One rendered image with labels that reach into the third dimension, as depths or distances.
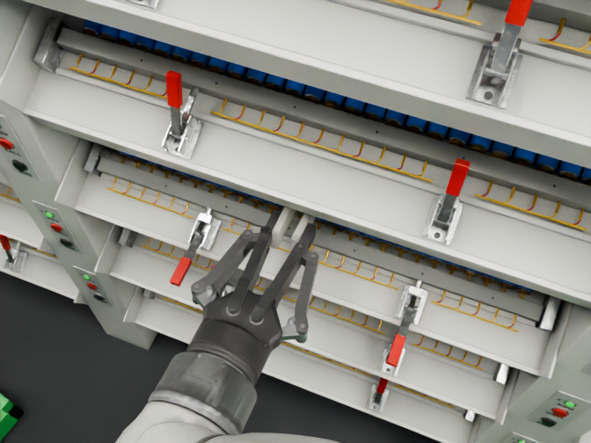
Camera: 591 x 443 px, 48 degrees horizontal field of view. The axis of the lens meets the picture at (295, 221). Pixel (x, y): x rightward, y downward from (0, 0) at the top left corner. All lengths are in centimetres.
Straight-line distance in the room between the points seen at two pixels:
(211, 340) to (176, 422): 9
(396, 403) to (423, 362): 19
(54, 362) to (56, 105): 76
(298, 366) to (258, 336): 50
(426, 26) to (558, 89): 10
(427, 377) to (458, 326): 19
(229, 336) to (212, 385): 5
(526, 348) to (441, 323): 10
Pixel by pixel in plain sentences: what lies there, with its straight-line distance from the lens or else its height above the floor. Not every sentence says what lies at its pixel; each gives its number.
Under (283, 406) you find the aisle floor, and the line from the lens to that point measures 131.
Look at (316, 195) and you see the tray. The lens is 65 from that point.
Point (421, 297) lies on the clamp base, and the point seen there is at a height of 56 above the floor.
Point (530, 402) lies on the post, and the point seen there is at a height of 44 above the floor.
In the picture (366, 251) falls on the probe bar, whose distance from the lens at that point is 79.
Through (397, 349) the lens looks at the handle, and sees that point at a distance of 76.
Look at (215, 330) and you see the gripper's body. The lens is 64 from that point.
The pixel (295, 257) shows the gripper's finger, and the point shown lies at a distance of 72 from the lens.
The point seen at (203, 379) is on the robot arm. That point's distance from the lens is 62.
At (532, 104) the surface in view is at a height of 91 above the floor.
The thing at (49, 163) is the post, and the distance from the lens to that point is 84.
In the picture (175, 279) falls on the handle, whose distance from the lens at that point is 80.
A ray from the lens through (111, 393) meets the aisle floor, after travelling 136.
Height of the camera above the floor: 126
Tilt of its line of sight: 59 degrees down
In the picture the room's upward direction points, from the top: straight up
